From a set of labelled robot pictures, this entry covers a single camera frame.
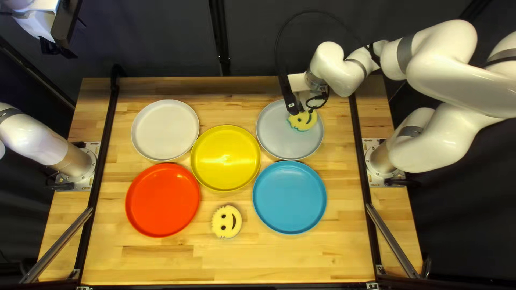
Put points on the yellow smiling sponge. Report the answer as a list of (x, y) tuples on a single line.
[(221, 225), (300, 123)]

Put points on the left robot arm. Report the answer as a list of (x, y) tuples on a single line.
[(32, 139)]

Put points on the light grey round plate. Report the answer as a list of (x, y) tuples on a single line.
[(165, 129)]

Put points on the teal round plate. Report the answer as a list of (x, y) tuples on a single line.
[(289, 197)]

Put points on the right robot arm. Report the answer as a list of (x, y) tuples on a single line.
[(443, 72)]

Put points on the black frame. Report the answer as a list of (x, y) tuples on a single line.
[(219, 40)]

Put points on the orange round plate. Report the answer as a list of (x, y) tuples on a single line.
[(162, 199)]

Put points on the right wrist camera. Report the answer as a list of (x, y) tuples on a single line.
[(289, 96)]

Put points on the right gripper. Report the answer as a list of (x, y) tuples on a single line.
[(306, 86)]

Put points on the yellow round plate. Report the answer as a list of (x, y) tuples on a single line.
[(225, 158)]

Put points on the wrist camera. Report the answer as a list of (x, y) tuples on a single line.
[(66, 20), (289, 96)]

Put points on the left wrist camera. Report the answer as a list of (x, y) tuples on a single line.
[(66, 20)]

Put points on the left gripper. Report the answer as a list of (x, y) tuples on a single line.
[(42, 20)]

